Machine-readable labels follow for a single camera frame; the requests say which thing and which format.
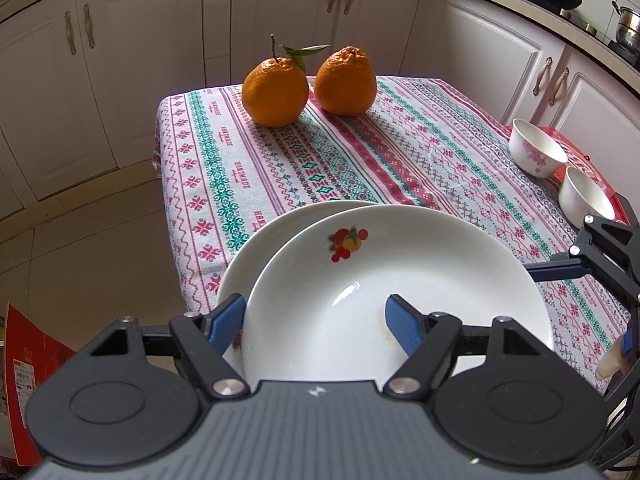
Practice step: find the gas stove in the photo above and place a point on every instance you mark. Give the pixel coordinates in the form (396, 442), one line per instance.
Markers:
(575, 17)

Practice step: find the white bowl with pink flowers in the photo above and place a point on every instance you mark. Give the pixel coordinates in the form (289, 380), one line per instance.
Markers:
(582, 200)
(537, 152)

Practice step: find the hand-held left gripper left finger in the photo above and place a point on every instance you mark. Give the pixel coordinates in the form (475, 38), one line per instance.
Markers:
(225, 322)

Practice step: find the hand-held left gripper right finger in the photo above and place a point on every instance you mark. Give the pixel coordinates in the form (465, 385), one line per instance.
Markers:
(405, 325)

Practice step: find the patterned striped tablecloth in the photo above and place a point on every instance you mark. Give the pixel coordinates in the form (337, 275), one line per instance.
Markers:
(350, 160)

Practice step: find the red patterned tray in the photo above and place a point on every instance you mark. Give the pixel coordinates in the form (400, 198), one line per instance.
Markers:
(580, 157)

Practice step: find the orange with stem and leaf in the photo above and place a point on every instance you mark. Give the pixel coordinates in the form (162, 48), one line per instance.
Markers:
(275, 92)

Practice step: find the white kitchen cabinets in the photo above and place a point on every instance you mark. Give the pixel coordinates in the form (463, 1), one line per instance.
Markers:
(150, 60)

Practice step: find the white plate with fruit prints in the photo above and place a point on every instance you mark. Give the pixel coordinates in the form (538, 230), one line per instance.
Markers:
(250, 265)

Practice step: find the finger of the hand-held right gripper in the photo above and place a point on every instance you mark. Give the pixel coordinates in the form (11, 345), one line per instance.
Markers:
(607, 240)

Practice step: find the red cardboard box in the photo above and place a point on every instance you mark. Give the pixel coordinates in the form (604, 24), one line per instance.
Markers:
(30, 375)

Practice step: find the steel cooking pot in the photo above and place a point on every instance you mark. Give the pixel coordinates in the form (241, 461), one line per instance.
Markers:
(629, 30)

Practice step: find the white plate with centre stain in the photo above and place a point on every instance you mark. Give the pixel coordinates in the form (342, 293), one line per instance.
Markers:
(425, 285)

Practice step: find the person's right hand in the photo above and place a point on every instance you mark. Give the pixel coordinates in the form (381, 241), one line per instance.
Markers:
(612, 360)

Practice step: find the orange without leaf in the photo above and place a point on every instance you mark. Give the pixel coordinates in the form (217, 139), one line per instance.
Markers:
(345, 82)

